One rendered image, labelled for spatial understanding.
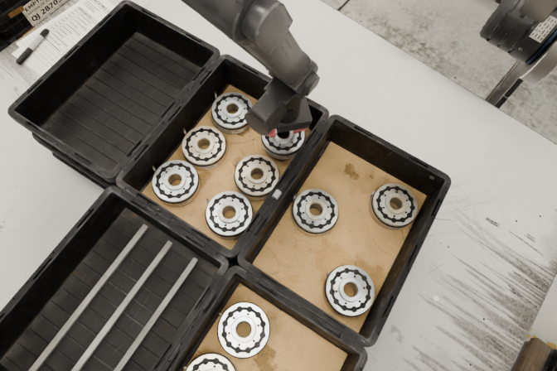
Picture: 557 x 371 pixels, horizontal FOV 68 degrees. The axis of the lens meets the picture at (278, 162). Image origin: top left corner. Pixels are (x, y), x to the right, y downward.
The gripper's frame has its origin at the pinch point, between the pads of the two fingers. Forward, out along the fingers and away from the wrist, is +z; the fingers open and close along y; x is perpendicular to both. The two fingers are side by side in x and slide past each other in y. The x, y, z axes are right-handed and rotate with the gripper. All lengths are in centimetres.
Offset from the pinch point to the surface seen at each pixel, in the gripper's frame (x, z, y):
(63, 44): 52, 19, -55
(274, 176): -9.3, 3.2, -4.0
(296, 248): -25.8, 6.0, -2.8
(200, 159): -1.6, 3.0, -19.9
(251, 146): 0.7, 6.0, -7.5
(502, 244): -34, 20, 51
